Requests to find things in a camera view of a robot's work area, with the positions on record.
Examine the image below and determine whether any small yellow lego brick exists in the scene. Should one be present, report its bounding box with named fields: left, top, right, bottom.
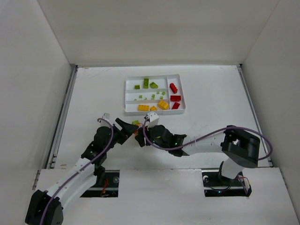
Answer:
left=150, top=106, right=158, bottom=111

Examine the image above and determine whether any yellow lego brick large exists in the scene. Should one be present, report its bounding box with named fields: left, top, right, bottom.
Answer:
left=157, top=100, right=169, bottom=110

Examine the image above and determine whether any red sloped lego brick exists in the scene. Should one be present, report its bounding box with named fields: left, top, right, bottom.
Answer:
left=172, top=102, right=180, bottom=110

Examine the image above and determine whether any red lego brick large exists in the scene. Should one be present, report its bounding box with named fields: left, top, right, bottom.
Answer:
left=170, top=95, right=181, bottom=102

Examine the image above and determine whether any green sloped lego brick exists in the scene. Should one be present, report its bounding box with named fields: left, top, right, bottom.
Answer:
left=150, top=82, right=158, bottom=89

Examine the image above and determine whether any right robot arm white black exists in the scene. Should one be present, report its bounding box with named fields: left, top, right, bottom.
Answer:
left=135, top=125, right=260, bottom=179

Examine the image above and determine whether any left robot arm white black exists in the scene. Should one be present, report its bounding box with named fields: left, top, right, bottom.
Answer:
left=25, top=118, right=139, bottom=225

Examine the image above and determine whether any white divided sorting tray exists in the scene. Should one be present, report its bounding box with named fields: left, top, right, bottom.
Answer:
left=124, top=74, right=186, bottom=116

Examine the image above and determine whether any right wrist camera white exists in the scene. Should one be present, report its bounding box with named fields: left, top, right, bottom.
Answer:
left=145, top=111, right=159, bottom=124

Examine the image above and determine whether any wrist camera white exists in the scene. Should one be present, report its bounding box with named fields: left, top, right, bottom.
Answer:
left=145, top=111, right=159, bottom=124
left=102, top=113, right=110, bottom=121

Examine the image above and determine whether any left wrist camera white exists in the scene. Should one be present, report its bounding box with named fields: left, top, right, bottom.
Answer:
left=102, top=113, right=110, bottom=121

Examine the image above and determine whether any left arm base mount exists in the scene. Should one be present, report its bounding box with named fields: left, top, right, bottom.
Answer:
left=81, top=166, right=120, bottom=198

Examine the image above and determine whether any left aluminium rail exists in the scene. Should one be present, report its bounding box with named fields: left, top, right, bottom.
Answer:
left=44, top=64, right=78, bottom=169

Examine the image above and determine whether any aluminium rail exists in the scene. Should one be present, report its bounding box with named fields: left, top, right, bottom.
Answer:
left=44, top=64, right=78, bottom=169
left=236, top=63, right=269, bottom=150

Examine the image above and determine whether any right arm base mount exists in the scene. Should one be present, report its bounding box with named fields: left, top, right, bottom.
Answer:
left=202, top=161, right=252, bottom=197

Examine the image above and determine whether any right aluminium rail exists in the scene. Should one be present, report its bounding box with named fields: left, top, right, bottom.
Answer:
left=236, top=63, right=269, bottom=150

